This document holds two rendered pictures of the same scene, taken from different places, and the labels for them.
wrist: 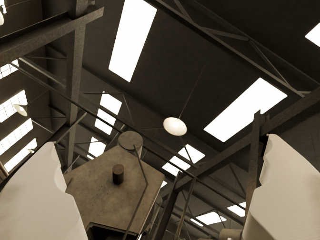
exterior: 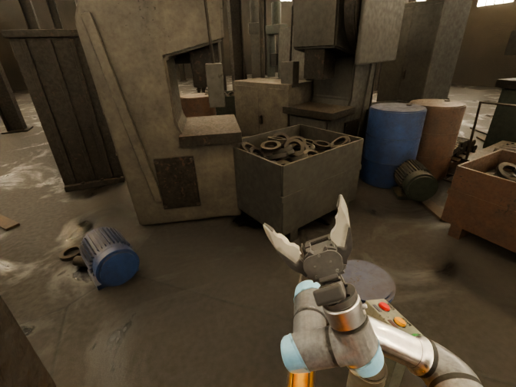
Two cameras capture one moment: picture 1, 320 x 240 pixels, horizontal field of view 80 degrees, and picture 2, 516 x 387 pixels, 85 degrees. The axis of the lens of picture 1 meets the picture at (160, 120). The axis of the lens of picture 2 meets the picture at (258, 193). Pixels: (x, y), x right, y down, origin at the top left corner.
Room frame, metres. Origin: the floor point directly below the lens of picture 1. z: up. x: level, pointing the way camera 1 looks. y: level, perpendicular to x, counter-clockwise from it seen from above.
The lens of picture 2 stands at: (-0.29, 0.21, 1.50)
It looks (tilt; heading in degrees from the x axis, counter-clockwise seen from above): 27 degrees down; 341
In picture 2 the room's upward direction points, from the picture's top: 2 degrees counter-clockwise
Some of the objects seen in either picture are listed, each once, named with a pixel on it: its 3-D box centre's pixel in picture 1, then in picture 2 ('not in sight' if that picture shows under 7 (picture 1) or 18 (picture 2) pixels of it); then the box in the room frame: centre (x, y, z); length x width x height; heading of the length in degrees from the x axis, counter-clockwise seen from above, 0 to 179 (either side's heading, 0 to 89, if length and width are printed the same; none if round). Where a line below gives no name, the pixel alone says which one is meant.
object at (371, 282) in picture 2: not in sight; (356, 308); (0.57, -0.63, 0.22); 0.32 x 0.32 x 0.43
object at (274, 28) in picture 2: not in sight; (276, 49); (10.56, -4.42, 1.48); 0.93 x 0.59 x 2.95; 13
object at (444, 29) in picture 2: not in sight; (413, 80); (3.30, -3.62, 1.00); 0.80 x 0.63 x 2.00; 8
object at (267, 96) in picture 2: not in sight; (271, 120); (3.68, -1.39, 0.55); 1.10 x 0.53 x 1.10; 23
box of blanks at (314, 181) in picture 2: not in sight; (292, 175); (2.00, -0.93, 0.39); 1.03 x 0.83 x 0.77; 108
